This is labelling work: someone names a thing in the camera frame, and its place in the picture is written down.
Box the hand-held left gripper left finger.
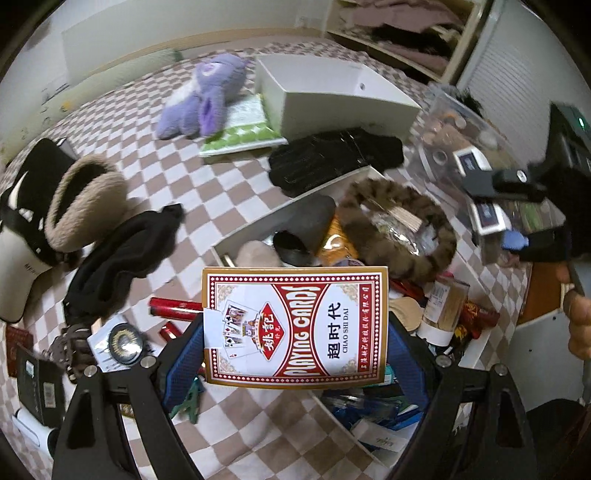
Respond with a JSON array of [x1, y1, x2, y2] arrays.
[[52, 318, 206, 480]]

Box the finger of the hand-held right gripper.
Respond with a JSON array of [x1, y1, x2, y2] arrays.
[[462, 168, 548, 204], [501, 228, 573, 265]]

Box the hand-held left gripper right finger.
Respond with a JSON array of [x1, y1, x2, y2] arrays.
[[385, 314, 536, 480]]

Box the silver tin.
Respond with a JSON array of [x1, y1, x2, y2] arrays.
[[505, 198, 564, 232]]

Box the brown fur headband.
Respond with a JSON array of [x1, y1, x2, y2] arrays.
[[337, 178, 458, 282]]

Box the red playing cards box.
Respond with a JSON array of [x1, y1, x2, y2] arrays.
[[202, 266, 391, 389]]

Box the beige round pad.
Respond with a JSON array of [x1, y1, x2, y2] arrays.
[[237, 240, 283, 268]]

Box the white shallow container box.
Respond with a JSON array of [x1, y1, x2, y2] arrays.
[[211, 165, 502, 468]]

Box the person's right hand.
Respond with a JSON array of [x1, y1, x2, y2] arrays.
[[556, 265, 591, 358]]

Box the blue white card box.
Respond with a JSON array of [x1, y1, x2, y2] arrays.
[[471, 200, 513, 236], [452, 148, 492, 176]]

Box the round black tin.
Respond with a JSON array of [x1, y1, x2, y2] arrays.
[[108, 324, 145, 365]]

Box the clear toothpick jar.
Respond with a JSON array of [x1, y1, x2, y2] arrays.
[[418, 277, 472, 347]]

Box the red tube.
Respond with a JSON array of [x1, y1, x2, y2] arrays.
[[150, 296, 204, 319]]

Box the red snack packet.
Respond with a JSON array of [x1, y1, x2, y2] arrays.
[[455, 300, 502, 342]]

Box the light blue tissue packet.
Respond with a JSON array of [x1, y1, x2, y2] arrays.
[[88, 316, 160, 372]]

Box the clear plastic bin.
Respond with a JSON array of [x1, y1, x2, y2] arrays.
[[406, 83, 568, 278]]

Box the white slatted door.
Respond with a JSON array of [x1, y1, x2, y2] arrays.
[[455, 0, 591, 153]]

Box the brown hair claw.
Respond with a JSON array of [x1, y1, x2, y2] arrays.
[[48, 323, 100, 384]]

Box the black knit hat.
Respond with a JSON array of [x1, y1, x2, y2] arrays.
[[62, 203, 185, 324]]

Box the black product box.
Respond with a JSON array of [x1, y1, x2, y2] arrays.
[[16, 346, 68, 428]]

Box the wooden wardrobe shelf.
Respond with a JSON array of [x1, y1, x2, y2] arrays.
[[323, 0, 490, 84]]

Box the white cylindrical device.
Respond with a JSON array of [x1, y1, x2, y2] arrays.
[[11, 406, 58, 457]]

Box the dark red box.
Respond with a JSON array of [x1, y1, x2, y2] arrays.
[[6, 325, 35, 377]]

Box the black winter gloves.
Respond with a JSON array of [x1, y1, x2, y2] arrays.
[[268, 128, 404, 198]]

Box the dark grey cup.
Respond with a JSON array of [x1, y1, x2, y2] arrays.
[[272, 194, 338, 267]]

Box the pile of clothes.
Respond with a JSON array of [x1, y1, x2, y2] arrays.
[[339, 0, 465, 70]]

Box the white open box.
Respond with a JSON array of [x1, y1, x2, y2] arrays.
[[254, 55, 422, 144]]

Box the beige fleece slipper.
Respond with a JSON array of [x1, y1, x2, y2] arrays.
[[46, 154, 130, 254]]

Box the green patterned tissue pack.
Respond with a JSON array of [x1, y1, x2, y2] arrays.
[[199, 95, 289, 158]]

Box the purple plush toy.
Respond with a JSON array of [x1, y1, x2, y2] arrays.
[[154, 53, 250, 139]]

